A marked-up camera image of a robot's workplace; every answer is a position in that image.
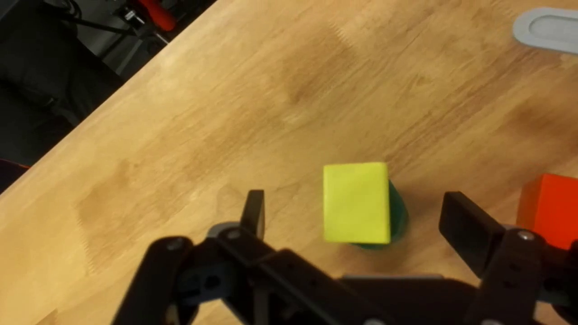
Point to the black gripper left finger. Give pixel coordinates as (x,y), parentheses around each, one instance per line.
(252,216)

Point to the grey measuring cup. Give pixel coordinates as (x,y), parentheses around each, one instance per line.
(547,28)

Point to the green cylinder block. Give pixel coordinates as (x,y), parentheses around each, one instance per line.
(397,216)

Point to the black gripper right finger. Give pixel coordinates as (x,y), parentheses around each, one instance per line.
(469,232)

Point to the red cube block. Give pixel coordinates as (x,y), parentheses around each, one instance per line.
(549,208)

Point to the yellow cube block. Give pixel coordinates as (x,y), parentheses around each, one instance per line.
(337,178)

